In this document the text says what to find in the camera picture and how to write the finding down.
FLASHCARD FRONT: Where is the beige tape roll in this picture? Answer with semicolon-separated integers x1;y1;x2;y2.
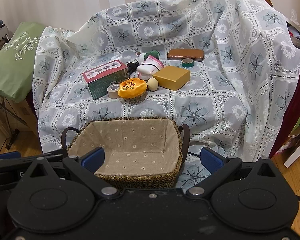
107;84;120;99

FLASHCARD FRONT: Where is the green tape roll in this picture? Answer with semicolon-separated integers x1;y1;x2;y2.
181;58;194;68

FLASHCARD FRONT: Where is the pink white cloth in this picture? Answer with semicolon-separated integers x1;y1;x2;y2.
136;55;164;81

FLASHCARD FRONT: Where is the white green plush toy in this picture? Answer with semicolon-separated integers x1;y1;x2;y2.
138;50;160;64

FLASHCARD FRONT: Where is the woven basket with liner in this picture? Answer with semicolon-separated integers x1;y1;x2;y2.
61;118;190;190

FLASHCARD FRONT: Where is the red green tea box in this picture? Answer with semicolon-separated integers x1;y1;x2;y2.
82;60;129;100

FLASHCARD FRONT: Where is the green embroidered pillow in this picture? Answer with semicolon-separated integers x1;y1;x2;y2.
0;22;45;103

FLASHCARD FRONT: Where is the gold cardboard box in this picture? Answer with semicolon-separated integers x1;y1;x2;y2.
153;66;191;91

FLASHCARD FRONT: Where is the floral lace sofa cover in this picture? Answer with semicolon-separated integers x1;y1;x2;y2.
32;0;300;189

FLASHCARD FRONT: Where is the brown leather case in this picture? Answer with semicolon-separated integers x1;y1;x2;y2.
167;49;204;62

